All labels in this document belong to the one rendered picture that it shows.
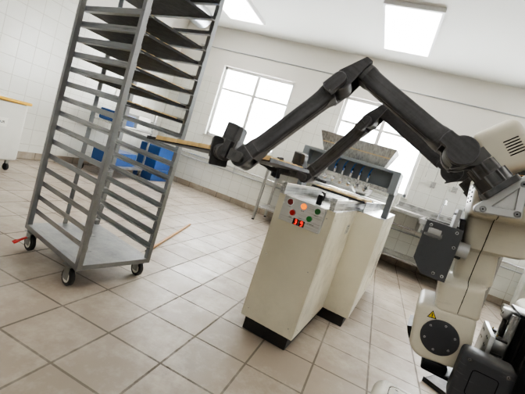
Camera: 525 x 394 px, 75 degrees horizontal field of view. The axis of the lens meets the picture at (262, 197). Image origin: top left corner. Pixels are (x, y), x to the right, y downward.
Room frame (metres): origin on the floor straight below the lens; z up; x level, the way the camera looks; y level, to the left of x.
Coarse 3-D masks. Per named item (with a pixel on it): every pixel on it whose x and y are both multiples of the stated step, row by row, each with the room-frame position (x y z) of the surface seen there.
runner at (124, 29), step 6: (84, 24) 2.07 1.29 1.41; (90, 24) 2.04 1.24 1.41; (96, 24) 2.00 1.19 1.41; (102, 24) 1.97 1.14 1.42; (108, 24) 1.94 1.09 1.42; (114, 24) 1.91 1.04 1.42; (108, 30) 1.98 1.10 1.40; (114, 30) 1.92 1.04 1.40; (120, 30) 1.88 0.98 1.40; (126, 30) 1.85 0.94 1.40; (132, 30) 1.82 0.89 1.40
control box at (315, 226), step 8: (296, 200) 1.86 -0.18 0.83; (288, 208) 1.87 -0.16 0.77; (296, 208) 1.85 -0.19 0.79; (312, 208) 1.82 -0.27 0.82; (320, 208) 1.80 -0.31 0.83; (280, 216) 1.88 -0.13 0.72; (288, 216) 1.87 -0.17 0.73; (296, 216) 1.85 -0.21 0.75; (304, 216) 1.83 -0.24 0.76; (312, 216) 1.81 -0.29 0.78; (320, 216) 1.80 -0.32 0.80; (296, 224) 1.84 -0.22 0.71; (304, 224) 1.83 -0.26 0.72; (312, 224) 1.81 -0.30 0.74; (320, 224) 1.79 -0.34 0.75
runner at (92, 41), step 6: (78, 36) 2.09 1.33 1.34; (78, 42) 2.12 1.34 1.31; (84, 42) 2.04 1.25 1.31; (90, 42) 2.01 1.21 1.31; (96, 42) 1.98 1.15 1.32; (102, 42) 1.95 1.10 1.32; (108, 42) 1.92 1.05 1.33; (114, 42) 1.89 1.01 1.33; (114, 48) 1.93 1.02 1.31; (120, 48) 1.86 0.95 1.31; (126, 48) 1.83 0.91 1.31
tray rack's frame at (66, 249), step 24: (120, 0) 2.27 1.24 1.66; (72, 48) 2.07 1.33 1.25; (96, 96) 2.27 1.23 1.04; (48, 144) 2.07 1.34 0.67; (72, 192) 2.27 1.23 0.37; (48, 240) 1.94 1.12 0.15; (96, 240) 2.16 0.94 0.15; (120, 240) 2.30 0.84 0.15; (72, 264) 1.77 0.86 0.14; (96, 264) 1.83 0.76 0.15; (120, 264) 1.97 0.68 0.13
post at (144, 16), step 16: (144, 0) 1.75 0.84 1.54; (144, 16) 1.74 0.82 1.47; (144, 32) 1.76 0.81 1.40; (128, 64) 1.75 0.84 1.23; (128, 80) 1.75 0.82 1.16; (112, 128) 1.74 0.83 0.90; (112, 144) 1.76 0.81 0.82; (96, 192) 1.74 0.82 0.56; (96, 208) 1.76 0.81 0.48; (80, 256) 1.74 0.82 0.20
